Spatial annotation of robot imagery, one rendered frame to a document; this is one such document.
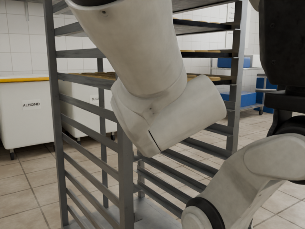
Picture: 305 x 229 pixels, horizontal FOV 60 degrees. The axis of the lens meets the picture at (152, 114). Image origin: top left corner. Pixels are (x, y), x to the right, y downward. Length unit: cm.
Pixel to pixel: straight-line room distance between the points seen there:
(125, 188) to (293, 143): 42
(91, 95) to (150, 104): 259
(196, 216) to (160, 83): 55
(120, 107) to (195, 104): 9
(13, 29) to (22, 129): 115
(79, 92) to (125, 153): 214
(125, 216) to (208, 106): 51
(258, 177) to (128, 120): 39
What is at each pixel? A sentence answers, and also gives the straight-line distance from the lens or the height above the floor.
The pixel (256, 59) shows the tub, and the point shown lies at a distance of 452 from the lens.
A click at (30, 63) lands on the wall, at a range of 334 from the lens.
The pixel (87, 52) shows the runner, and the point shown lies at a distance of 90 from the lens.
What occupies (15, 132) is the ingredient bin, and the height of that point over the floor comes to 28.
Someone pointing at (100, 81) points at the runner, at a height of 88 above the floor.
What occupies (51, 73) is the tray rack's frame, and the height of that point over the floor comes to 88.
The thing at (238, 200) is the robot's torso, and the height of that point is 62.
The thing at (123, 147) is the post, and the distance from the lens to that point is 68.
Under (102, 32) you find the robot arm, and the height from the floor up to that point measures 96.
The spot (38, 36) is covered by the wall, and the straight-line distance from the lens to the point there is 337.
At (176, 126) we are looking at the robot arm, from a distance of 32.
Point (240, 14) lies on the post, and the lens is 96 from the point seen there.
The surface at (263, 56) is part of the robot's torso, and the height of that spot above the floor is 95.
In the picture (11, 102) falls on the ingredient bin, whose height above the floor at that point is 56.
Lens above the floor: 95
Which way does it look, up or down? 12 degrees down
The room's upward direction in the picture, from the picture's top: straight up
